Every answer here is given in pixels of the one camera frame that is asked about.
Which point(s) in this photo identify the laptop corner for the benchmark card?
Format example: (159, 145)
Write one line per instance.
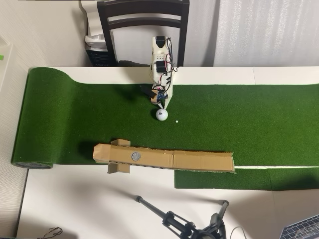
(301, 227)

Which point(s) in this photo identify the cardboard ramp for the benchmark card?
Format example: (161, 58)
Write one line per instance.
(199, 161)

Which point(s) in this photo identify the white golf ball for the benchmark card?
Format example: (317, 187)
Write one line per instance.
(162, 115)

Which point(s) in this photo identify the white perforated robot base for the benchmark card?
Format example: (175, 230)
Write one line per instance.
(151, 74)

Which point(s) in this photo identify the black tripod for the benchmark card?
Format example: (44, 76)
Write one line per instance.
(174, 222)

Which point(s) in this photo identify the tan cardboard camera mount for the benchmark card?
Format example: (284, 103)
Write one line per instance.
(154, 99)

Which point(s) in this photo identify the white foam packaging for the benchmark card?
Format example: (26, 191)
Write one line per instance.
(92, 20)

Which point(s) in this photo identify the dark printed box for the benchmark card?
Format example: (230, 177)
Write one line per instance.
(98, 58)

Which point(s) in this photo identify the white curtain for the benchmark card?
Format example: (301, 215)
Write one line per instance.
(266, 32)

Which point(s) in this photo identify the white plastic appliance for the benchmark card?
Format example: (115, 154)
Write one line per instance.
(94, 42)

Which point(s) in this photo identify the long green turf mat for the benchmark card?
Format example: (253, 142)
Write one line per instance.
(74, 112)

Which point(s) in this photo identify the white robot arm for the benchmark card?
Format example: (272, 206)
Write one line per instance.
(159, 53)

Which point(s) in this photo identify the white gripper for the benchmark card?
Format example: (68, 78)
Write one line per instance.
(169, 97)

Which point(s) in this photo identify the dark wooden chair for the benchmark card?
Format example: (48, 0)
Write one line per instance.
(142, 7)

